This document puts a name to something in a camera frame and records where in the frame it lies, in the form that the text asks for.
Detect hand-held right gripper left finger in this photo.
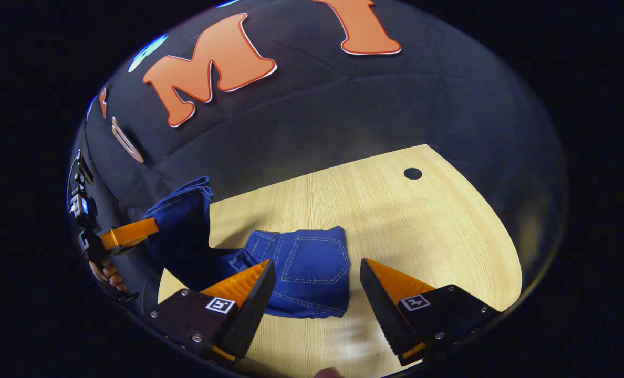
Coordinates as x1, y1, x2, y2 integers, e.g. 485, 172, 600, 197
144, 258, 277, 364

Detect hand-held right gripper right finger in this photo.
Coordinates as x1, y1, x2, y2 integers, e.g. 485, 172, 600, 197
359, 257, 503, 368

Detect blue denim jeans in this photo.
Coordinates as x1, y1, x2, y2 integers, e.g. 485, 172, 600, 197
142, 176, 351, 320

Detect black backdrop cloth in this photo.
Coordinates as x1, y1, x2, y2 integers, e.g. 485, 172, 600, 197
73, 0, 567, 316

